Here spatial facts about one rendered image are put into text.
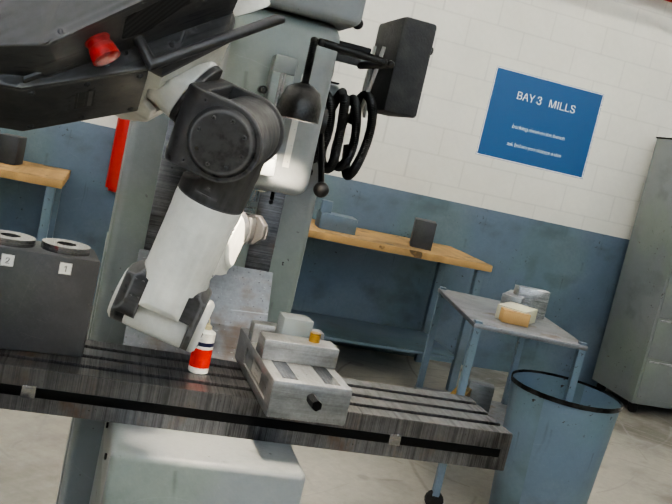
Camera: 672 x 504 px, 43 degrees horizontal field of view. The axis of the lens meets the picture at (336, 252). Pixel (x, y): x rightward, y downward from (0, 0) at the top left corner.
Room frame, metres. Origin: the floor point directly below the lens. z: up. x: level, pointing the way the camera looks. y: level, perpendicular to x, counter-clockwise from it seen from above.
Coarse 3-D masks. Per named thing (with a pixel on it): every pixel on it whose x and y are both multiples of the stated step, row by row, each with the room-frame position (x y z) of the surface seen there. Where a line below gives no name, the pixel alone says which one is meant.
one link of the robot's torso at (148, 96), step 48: (0, 0) 0.88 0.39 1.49; (48, 0) 0.88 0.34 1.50; (96, 0) 0.89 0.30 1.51; (144, 0) 0.90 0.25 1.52; (192, 0) 0.96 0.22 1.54; (0, 48) 0.87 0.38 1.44; (48, 48) 0.88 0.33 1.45; (96, 48) 0.91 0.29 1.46; (144, 48) 0.96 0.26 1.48; (192, 48) 0.99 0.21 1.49; (0, 96) 0.95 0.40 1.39; (48, 96) 0.97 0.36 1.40; (96, 96) 1.01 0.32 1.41; (144, 96) 1.05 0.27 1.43
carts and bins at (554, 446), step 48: (528, 288) 3.95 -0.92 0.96; (432, 336) 4.22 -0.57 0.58; (528, 336) 3.48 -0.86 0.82; (480, 384) 4.04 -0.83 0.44; (528, 384) 3.74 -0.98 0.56; (576, 384) 3.51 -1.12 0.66; (528, 432) 3.38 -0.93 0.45; (576, 432) 3.32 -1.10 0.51; (528, 480) 3.36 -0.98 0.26; (576, 480) 3.35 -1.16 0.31
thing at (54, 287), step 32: (0, 256) 1.47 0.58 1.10; (32, 256) 1.50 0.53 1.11; (64, 256) 1.52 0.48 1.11; (96, 256) 1.58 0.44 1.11; (0, 288) 1.48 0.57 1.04; (32, 288) 1.50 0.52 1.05; (64, 288) 1.52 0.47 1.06; (0, 320) 1.48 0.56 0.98; (32, 320) 1.50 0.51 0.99; (64, 320) 1.53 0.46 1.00; (64, 352) 1.53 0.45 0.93
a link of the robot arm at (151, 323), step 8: (136, 312) 1.11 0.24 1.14; (144, 312) 1.11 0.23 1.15; (152, 312) 1.11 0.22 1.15; (120, 320) 1.12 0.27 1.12; (128, 320) 1.12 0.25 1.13; (136, 320) 1.11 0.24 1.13; (144, 320) 1.11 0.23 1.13; (152, 320) 1.11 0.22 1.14; (160, 320) 1.11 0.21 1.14; (168, 320) 1.11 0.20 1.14; (136, 328) 1.13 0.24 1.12; (144, 328) 1.12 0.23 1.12; (152, 328) 1.12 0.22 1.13; (160, 328) 1.12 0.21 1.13; (168, 328) 1.11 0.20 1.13; (176, 328) 1.11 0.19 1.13; (184, 328) 1.11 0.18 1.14; (152, 336) 1.15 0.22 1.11; (160, 336) 1.12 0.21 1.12; (168, 336) 1.12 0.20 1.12; (176, 336) 1.12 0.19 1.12; (176, 344) 1.13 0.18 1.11
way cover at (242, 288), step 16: (144, 256) 1.93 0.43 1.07; (240, 272) 1.99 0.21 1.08; (256, 272) 2.00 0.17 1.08; (224, 288) 1.96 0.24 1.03; (240, 288) 1.97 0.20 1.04; (256, 288) 1.99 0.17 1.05; (224, 304) 1.95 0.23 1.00; (240, 304) 1.96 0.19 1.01; (256, 304) 1.97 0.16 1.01; (224, 320) 1.93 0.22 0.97; (240, 320) 1.94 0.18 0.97; (128, 336) 1.82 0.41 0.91; (144, 336) 1.84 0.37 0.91; (224, 336) 1.91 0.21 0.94; (176, 352) 1.84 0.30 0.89; (224, 352) 1.88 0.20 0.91
